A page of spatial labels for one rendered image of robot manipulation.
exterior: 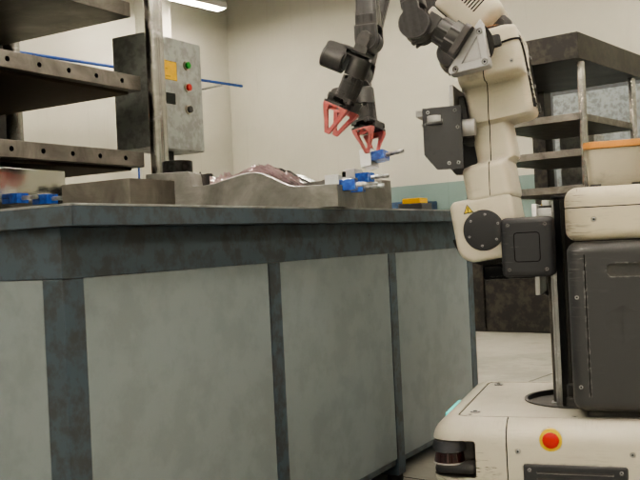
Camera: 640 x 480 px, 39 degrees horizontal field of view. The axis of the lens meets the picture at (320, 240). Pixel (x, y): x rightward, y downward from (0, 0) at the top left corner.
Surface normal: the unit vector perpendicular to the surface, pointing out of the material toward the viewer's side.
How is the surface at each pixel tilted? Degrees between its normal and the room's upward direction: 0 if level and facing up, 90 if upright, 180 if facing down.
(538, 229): 90
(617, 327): 88
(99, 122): 90
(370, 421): 90
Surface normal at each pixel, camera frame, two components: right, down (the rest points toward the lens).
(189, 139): 0.86, -0.04
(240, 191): -0.22, 0.01
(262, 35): -0.62, 0.03
